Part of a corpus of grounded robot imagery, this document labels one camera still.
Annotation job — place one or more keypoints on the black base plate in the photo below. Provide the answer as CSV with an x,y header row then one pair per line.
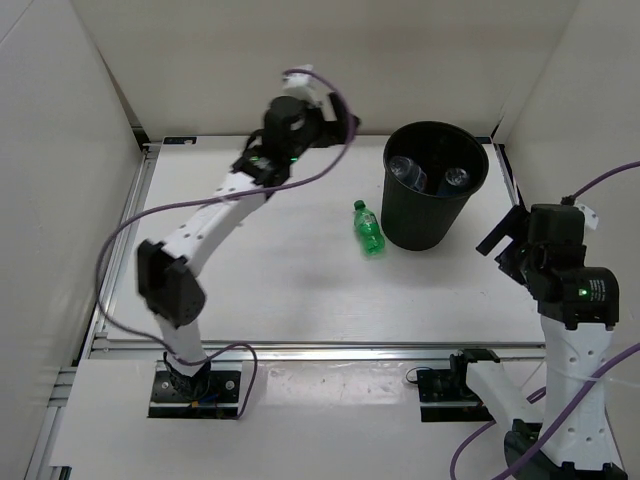
x,y
444,396
220,401

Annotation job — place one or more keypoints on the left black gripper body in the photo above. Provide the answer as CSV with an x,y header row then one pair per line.
x,y
312,128

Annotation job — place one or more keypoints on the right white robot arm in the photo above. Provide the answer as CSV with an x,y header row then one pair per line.
x,y
579,308

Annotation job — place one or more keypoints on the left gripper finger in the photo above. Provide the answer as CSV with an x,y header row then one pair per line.
x,y
339,108
335,133

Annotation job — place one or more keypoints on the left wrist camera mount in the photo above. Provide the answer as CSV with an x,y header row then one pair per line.
x,y
301,86

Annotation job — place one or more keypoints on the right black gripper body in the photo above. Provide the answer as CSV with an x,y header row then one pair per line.
x,y
529,257

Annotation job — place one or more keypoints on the blue label water bottle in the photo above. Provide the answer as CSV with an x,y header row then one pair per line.
x,y
455,181

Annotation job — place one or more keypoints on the black plastic waste bin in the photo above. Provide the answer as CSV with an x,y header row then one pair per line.
x,y
418,221

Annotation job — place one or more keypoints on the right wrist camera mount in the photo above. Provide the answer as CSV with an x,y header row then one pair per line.
x,y
591,217

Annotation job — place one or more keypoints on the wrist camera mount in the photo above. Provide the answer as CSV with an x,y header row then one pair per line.
x,y
591,217
301,86

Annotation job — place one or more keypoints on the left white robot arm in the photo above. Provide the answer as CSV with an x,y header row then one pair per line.
x,y
168,270

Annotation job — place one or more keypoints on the aluminium front rail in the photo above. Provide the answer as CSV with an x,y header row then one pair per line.
x,y
104,348

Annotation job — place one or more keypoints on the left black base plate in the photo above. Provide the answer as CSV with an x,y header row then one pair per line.
x,y
220,401

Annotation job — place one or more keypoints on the white orange label bottle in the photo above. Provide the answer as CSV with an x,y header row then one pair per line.
x,y
408,172

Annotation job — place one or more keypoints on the green soda bottle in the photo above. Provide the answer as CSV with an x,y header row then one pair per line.
x,y
367,230

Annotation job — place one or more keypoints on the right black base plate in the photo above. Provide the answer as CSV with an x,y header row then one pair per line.
x,y
444,396

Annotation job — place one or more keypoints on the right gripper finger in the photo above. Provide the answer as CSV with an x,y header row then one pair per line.
x,y
513,225
511,261

